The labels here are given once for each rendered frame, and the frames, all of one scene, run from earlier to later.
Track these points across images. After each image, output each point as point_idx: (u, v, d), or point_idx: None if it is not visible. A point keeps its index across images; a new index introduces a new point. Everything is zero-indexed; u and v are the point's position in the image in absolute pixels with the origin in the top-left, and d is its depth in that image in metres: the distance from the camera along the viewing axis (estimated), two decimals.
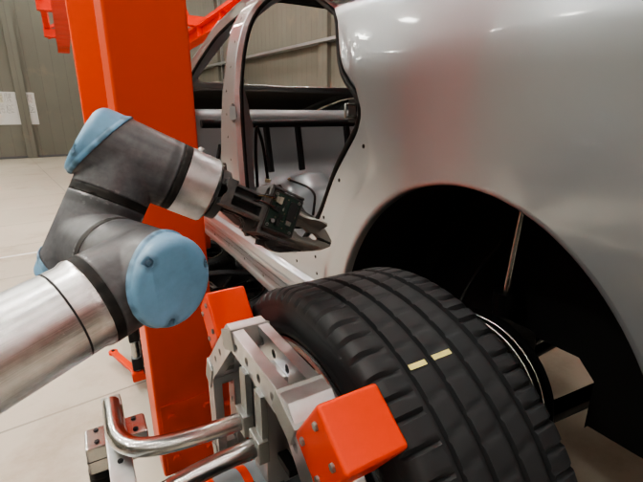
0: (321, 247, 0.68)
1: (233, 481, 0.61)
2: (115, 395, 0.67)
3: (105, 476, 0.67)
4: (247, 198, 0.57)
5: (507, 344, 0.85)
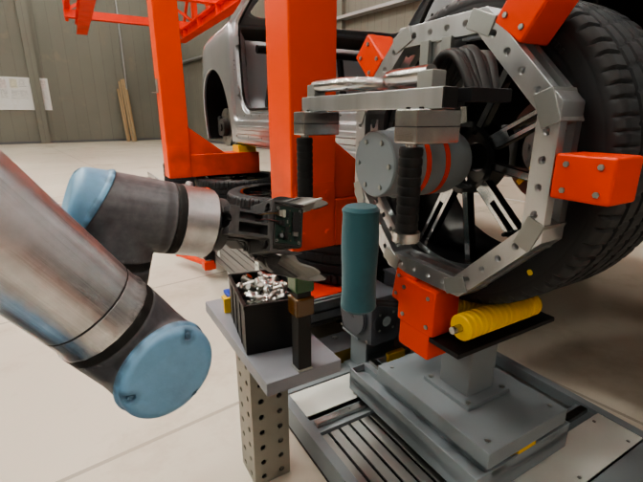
0: (317, 278, 0.66)
1: None
2: None
3: (310, 143, 0.90)
4: (249, 220, 0.56)
5: None
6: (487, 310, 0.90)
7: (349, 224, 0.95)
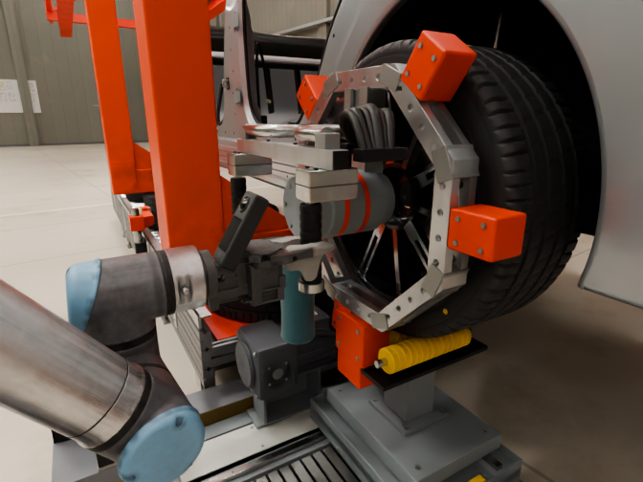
0: None
1: None
2: None
3: (243, 184, 0.93)
4: (232, 288, 0.62)
5: None
6: (412, 343, 0.93)
7: None
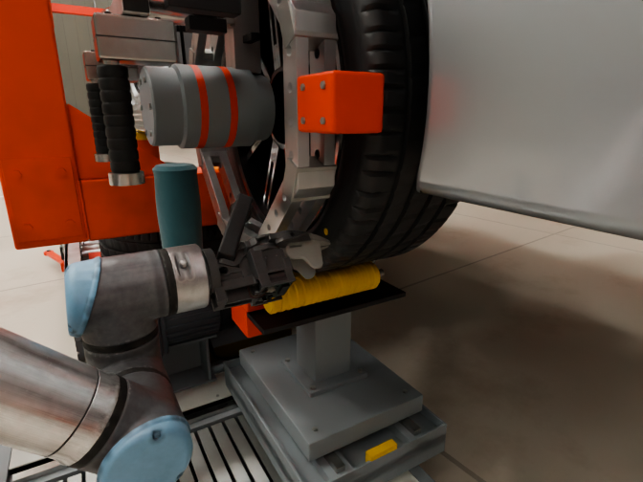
0: (320, 250, 0.69)
1: None
2: None
3: (100, 90, 0.79)
4: (239, 283, 0.59)
5: None
6: (301, 279, 0.79)
7: (157, 184, 0.84)
